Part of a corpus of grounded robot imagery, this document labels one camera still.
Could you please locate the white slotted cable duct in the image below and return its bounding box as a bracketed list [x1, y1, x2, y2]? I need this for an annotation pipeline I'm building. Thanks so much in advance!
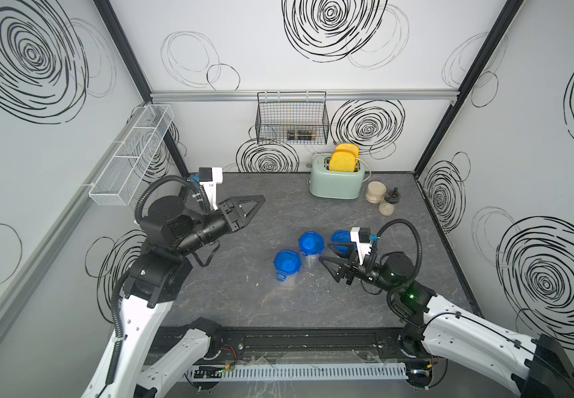
[183, 363, 408, 382]

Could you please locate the mint green toaster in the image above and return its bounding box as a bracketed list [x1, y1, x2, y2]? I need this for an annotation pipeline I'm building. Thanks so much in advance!
[309, 153, 372, 200]

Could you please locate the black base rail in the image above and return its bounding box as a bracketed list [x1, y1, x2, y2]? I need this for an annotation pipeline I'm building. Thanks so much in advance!
[147, 327, 442, 362]

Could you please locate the black-cap glass bottle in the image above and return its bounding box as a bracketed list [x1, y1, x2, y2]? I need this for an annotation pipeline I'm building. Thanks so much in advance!
[378, 187, 401, 217]

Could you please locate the blue-lid clear container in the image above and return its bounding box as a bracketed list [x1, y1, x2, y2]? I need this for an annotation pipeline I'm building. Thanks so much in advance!
[331, 230, 355, 259]
[299, 232, 324, 269]
[273, 250, 302, 288]

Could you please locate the beige round jar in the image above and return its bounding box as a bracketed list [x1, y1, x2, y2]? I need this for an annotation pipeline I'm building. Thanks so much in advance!
[364, 181, 388, 204]

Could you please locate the front yellow toast slice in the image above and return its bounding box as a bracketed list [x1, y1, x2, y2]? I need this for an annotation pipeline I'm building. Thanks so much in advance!
[328, 150, 358, 172]

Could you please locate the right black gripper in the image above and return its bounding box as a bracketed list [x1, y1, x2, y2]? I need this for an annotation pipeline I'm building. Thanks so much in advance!
[320, 241, 397, 297]

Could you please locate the yellow toast slice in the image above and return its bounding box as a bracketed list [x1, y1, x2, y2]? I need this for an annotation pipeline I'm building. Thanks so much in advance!
[334, 143, 360, 159]
[328, 150, 358, 172]

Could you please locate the white mesh wall shelf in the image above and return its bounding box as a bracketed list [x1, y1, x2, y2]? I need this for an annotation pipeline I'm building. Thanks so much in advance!
[89, 104, 174, 207]

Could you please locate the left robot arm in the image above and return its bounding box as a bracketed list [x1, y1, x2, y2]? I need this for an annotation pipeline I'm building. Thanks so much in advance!
[83, 168, 265, 397]

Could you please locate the black wire wall basket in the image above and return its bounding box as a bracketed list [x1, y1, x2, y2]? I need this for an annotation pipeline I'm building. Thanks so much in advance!
[255, 91, 330, 145]

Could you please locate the back yellow toast slice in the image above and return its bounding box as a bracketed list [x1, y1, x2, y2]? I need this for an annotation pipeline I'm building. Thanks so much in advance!
[334, 143, 360, 159]

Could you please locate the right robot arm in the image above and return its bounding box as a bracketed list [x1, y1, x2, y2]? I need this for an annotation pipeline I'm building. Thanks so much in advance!
[319, 219, 574, 397]

